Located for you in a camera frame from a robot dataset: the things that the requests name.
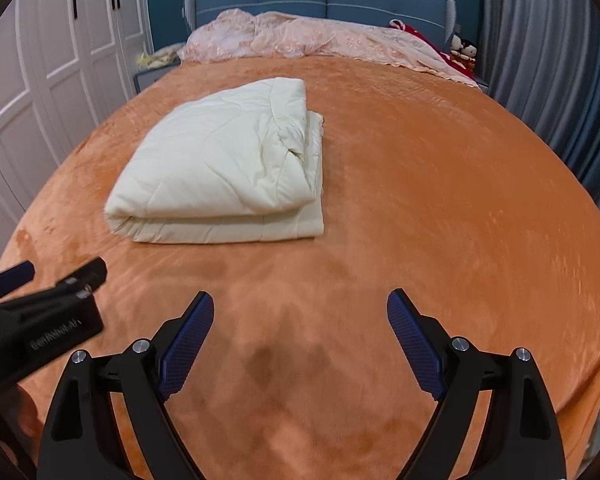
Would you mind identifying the black white plush toy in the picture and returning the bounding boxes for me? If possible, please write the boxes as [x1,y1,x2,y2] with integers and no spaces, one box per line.
[450,34,478,62]

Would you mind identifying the pink floral quilt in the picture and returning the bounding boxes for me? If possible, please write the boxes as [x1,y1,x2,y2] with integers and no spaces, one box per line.
[178,9,478,88]

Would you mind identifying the cream quilted jacket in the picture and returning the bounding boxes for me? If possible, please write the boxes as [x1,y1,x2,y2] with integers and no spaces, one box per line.
[104,77,324,244]

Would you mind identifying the white panelled wardrobe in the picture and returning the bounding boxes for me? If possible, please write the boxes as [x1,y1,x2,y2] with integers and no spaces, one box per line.
[0,0,152,258]

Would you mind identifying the person left hand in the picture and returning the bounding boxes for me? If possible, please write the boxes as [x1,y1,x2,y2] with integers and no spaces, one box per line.
[0,385,43,465]

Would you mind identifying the red fabric item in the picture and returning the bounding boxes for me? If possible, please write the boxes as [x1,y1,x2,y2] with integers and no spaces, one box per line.
[388,18,481,82]

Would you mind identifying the dark bedside table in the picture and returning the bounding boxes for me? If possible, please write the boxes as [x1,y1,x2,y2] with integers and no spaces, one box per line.
[133,62,180,94]

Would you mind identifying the orange plush bedspread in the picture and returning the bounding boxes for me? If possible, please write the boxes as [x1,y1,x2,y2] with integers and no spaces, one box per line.
[0,56,600,479]

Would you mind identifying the yellow white cloth pile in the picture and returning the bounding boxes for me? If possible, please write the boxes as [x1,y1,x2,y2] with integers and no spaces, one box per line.
[136,42,184,70]

